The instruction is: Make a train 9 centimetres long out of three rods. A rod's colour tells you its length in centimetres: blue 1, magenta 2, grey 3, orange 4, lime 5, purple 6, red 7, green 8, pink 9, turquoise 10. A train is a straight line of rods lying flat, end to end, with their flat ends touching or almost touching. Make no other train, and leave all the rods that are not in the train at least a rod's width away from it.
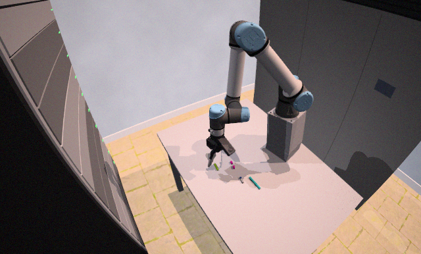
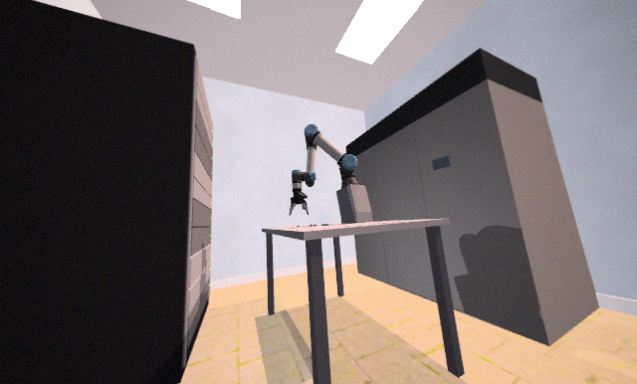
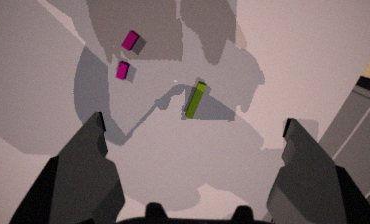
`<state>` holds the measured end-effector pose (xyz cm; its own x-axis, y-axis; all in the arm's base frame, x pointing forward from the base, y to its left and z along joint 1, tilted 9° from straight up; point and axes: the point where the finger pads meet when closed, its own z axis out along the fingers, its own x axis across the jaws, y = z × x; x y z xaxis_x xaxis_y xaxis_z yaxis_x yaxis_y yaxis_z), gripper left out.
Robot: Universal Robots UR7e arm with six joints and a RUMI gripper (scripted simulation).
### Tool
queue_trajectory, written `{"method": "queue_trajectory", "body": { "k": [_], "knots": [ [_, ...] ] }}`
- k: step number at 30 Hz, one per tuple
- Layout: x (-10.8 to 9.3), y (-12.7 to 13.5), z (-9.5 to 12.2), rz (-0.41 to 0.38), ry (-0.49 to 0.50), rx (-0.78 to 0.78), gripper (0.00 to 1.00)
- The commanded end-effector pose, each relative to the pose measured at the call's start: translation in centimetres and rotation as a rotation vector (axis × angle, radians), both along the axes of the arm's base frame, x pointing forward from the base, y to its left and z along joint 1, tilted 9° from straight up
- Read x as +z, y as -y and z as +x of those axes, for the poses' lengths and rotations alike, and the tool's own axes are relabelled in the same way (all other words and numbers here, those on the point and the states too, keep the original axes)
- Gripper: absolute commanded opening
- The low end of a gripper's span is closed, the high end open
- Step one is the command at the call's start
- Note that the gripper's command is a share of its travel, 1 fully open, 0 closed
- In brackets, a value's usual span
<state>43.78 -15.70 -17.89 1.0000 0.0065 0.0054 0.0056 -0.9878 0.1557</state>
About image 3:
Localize magenta rectangular block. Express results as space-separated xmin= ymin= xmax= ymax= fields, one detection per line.
xmin=121 ymin=30 xmax=140 ymax=51
xmin=116 ymin=61 xmax=130 ymax=80

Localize lime green rod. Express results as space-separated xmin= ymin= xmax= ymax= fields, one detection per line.
xmin=185 ymin=81 xmax=206 ymax=118

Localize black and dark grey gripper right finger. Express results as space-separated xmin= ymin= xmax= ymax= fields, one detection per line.
xmin=266 ymin=118 xmax=370 ymax=224

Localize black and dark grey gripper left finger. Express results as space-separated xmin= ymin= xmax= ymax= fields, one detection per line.
xmin=9 ymin=112 xmax=125 ymax=224

